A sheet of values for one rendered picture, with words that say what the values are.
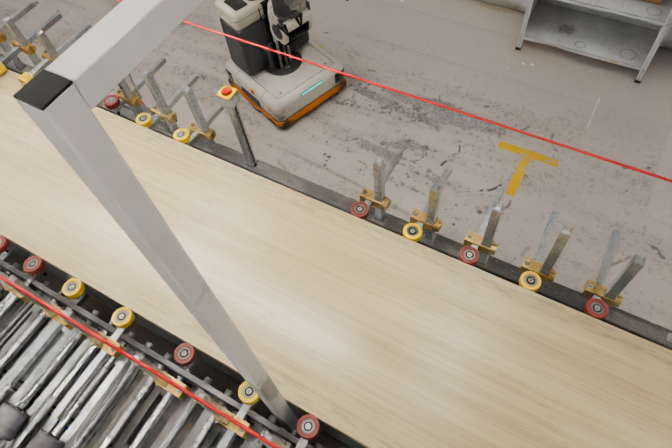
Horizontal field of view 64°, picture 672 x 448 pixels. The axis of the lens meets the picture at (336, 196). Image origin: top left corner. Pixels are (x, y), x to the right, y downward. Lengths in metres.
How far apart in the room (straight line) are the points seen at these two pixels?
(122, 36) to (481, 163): 3.11
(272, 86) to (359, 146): 0.73
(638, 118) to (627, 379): 2.35
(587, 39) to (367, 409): 3.25
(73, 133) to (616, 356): 1.93
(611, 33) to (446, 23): 1.21
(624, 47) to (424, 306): 2.87
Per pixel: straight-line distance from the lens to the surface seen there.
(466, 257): 2.23
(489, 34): 4.55
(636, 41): 4.53
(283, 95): 3.69
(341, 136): 3.76
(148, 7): 0.75
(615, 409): 2.15
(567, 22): 4.55
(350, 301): 2.13
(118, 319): 2.34
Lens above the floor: 2.86
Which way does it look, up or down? 56 degrees down
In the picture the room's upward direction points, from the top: 8 degrees counter-clockwise
